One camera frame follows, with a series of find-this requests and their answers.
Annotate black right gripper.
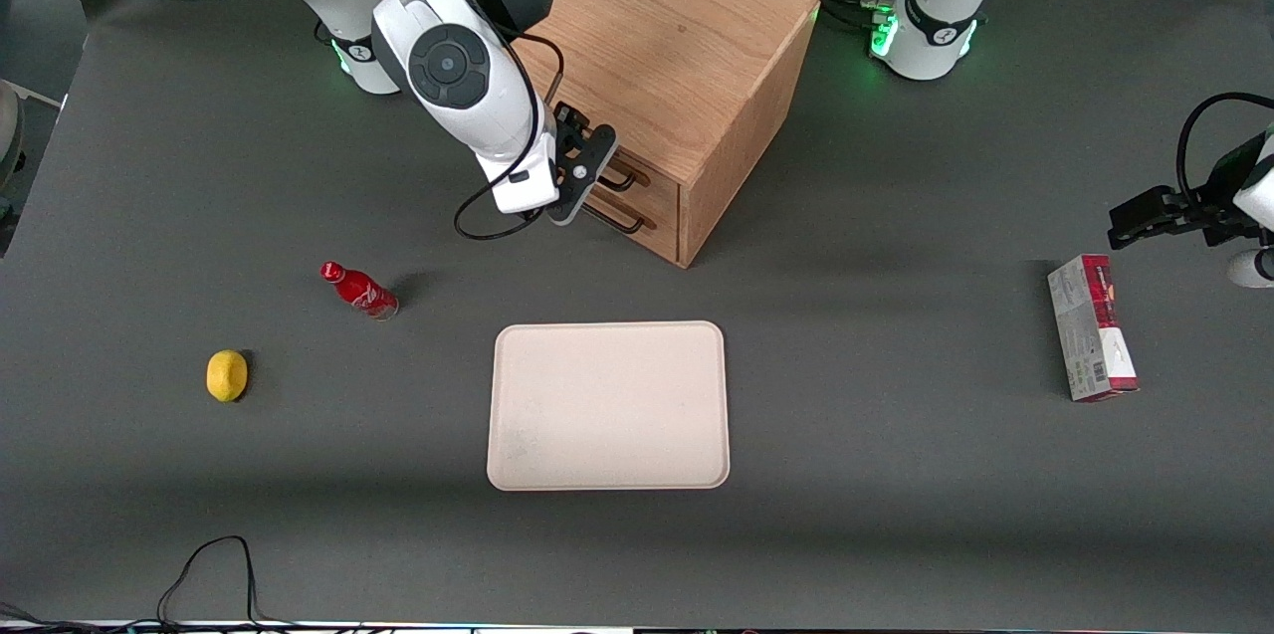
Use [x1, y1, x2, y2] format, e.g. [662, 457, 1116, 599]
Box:
[546, 102, 619, 226]

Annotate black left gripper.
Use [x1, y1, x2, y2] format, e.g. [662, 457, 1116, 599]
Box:
[1108, 130, 1271, 251]

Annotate wooden drawer cabinet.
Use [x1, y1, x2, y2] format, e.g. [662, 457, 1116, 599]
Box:
[510, 0, 822, 269]

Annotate grey and red carton box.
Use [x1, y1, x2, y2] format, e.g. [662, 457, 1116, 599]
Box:
[1047, 254, 1141, 403]

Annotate beige plastic tray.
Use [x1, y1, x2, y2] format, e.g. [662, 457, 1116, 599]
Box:
[487, 320, 731, 492]

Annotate red cola bottle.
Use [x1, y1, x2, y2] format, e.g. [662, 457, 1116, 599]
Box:
[319, 261, 400, 320]

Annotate yellow lemon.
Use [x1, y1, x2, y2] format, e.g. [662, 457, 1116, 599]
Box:
[206, 349, 249, 403]

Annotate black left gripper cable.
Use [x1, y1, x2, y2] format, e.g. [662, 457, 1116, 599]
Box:
[1176, 92, 1274, 202]

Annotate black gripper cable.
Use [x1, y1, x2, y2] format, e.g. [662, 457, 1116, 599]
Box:
[454, 29, 566, 242]
[1176, 92, 1274, 202]

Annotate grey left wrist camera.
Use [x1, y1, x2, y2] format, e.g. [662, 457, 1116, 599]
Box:
[1227, 249, 1274, 290]

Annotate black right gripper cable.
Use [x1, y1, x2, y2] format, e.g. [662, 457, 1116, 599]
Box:
[454, 29, 566, 242]

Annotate black left arm base cables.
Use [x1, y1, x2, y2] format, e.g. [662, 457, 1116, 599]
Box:
[816, 0, 892, 30]

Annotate black looped cable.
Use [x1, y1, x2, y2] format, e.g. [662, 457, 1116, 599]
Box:
[156, 534, 268, 631]

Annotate black cable at table edge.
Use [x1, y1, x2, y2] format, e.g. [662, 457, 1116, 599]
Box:
[0, 600, 160, 633]

